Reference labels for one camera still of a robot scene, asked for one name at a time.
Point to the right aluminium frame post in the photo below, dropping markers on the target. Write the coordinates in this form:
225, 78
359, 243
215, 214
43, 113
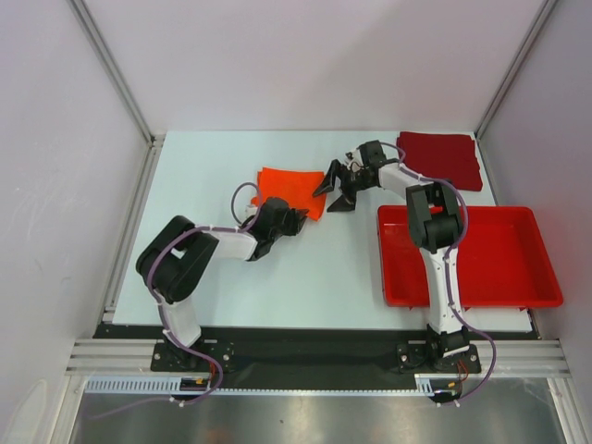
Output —
525, 48

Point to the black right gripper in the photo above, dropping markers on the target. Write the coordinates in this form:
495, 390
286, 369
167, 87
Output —
347, 180

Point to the left aluminium frame post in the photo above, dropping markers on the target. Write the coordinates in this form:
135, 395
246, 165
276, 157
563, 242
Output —
106, 58

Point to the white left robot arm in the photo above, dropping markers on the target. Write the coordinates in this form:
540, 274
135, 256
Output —
173, 264

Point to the aluminium frame post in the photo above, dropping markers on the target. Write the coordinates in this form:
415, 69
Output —
106, 58
525, 48

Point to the orange t shirt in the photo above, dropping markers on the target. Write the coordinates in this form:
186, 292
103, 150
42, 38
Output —
294, 187

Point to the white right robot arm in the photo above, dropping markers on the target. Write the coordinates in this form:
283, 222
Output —
437, 224

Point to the aluminium front rail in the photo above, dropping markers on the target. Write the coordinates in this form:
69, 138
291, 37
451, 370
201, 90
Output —
132, 357

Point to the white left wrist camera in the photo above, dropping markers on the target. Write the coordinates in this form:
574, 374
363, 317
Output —
250, 210

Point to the red plastic tray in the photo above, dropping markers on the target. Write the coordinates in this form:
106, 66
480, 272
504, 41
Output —
502, 261

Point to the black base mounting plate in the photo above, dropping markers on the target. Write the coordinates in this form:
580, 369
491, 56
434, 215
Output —
318, 357

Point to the grey slotted cable duct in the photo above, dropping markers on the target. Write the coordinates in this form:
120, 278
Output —
195, 386

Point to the folded dark red t shirt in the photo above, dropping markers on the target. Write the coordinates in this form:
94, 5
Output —
443, 156

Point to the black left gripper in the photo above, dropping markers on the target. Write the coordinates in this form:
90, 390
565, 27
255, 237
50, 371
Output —
295, 218

